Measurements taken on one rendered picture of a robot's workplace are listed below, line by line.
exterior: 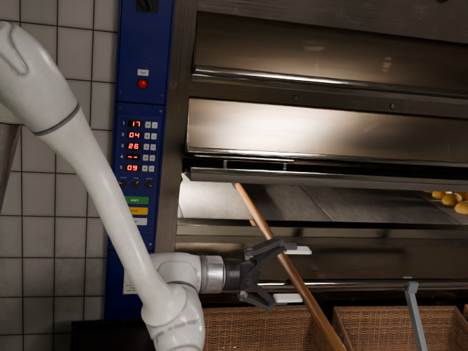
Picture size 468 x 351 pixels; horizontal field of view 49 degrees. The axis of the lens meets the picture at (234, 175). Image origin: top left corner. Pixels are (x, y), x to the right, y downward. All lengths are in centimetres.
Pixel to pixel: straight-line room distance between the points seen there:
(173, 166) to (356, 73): 68
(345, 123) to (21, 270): 121
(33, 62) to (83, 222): 93
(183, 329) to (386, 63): 118
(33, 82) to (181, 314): 52
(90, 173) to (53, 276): 90
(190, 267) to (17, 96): 53
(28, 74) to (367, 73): 119
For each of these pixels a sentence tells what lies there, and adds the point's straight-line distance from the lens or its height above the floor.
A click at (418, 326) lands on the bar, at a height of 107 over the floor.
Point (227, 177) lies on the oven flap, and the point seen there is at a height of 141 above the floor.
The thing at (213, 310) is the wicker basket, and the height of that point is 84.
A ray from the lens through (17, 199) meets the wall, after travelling 176.
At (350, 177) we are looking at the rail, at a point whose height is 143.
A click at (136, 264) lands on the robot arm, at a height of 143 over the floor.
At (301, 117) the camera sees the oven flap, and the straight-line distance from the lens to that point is 179.
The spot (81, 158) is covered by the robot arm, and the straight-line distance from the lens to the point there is 100.
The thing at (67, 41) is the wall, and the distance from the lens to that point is 162.
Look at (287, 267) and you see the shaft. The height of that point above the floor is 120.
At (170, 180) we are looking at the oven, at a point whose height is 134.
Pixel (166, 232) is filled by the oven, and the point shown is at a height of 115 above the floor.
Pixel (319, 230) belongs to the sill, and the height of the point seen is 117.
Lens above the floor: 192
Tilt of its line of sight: 18 degrees down
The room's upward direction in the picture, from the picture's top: 7 degrees clockwise
